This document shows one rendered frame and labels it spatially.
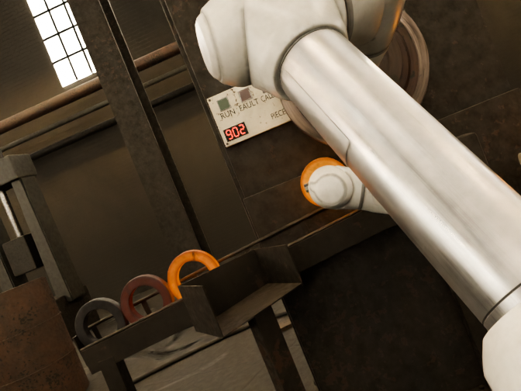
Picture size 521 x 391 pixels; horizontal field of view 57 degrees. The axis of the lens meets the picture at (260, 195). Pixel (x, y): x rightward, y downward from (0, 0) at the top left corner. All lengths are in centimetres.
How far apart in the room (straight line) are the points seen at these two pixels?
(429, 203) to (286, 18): 29
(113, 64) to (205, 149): 361
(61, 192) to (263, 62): 812
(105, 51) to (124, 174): 394
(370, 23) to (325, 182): 48
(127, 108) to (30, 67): 479
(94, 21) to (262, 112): 312
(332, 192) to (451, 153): 66
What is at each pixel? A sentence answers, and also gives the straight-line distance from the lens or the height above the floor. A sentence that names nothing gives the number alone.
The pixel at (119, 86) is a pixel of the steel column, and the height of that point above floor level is 214.
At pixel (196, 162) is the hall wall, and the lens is 784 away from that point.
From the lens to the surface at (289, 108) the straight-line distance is 154.
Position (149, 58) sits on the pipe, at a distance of 744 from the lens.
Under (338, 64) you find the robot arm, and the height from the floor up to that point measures 98.
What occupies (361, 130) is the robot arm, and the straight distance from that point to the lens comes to 51.
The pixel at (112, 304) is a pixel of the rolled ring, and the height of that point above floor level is 71.
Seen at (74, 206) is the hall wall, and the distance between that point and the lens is 859.
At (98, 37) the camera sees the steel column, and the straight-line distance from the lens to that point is 459.
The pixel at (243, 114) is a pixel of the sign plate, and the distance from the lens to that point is 169.
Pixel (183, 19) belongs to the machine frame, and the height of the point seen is 153.
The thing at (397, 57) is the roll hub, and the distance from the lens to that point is 150.
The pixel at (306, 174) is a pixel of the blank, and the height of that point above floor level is 87.
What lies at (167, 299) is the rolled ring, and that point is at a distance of 168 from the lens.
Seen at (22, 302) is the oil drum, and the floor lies 77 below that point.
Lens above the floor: 89
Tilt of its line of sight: 1 degrees down
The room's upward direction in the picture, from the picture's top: 22 degrees counter-clockwise
